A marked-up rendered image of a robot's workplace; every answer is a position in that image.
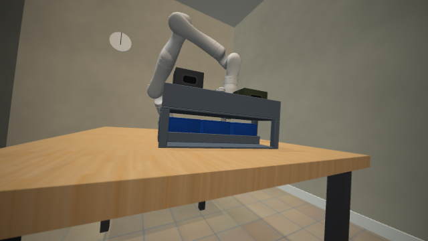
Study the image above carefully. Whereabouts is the dark grey metal shelf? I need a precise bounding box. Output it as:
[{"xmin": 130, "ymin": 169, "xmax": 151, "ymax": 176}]
[{"xmin": 158, "ymin": 82, "xmax": 281, "ymax": 149}]

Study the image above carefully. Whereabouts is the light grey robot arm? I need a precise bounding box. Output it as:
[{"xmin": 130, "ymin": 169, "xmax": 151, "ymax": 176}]
[{"xmin": 147, "ymin": 12, "xmax": 241, "ymax": 116}]

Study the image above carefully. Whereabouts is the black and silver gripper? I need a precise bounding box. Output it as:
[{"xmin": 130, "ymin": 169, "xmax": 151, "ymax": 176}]
[{"xmin": 216, "ymin": 84, "xmax": 237, "ymax": 122}]

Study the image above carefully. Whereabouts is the blue open-front bin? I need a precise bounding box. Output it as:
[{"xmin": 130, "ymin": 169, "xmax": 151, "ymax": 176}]
[
  {"xmin": 168, "ymin": 117, "xmax": 201, "ymax": 133},
  {"xmin": 200, "ymin": 120, "xmax": 231, "ymax": 135},
  {"xmin": 230, "ymin": 123, "xmax": 257, "ymax": 136}
]

